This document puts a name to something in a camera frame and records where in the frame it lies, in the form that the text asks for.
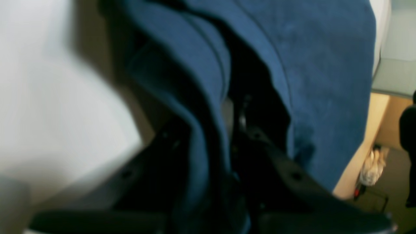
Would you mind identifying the dark blue t-shirt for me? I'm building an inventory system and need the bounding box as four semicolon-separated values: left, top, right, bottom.
99;0;375;234

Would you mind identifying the person in dark clothes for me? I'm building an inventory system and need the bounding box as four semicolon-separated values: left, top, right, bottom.
399;92;416;208

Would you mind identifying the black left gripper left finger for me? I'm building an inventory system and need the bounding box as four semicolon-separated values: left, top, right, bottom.
29;120;190;234

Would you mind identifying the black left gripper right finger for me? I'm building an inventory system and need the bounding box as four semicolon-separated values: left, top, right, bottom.
233;95;395;234

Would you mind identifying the white bag on floor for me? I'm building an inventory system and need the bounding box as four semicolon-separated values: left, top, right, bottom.
358;145;389;187

